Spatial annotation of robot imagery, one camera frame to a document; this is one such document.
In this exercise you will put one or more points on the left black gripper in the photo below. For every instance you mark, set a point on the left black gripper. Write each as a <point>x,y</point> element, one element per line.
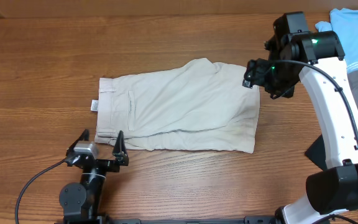
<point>119,154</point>

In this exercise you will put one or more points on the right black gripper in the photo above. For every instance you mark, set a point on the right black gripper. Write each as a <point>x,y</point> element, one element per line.
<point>255,76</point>

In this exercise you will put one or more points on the beige khaki shorts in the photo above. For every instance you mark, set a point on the beige khaki shorts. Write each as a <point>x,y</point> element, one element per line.
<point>199,106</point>

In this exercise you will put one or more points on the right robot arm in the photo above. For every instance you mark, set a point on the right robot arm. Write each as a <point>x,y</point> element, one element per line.
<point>316,60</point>

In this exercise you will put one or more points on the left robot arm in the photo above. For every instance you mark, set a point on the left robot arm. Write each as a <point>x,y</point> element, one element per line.
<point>80,200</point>

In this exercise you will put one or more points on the black garment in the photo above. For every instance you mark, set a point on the black garment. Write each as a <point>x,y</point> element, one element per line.
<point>316,153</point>

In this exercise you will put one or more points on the light blue shirt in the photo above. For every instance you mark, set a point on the light blue shirt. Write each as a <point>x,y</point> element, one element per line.
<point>344,22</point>

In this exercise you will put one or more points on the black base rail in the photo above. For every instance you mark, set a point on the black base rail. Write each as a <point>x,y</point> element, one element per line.
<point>197,221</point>

